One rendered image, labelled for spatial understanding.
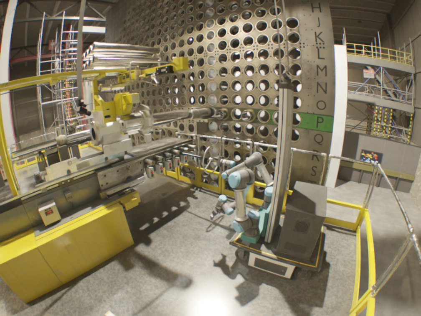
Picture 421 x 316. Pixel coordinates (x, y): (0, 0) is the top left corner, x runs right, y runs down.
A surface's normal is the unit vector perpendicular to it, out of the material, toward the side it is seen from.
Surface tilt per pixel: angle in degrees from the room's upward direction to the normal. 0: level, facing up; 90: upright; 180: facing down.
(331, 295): 0
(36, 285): 90
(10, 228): 90
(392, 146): 90
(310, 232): 90
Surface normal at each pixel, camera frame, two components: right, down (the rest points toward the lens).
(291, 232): -0.54, 0.29
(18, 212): 0.80, 0.17
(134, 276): -0.03, -0.95
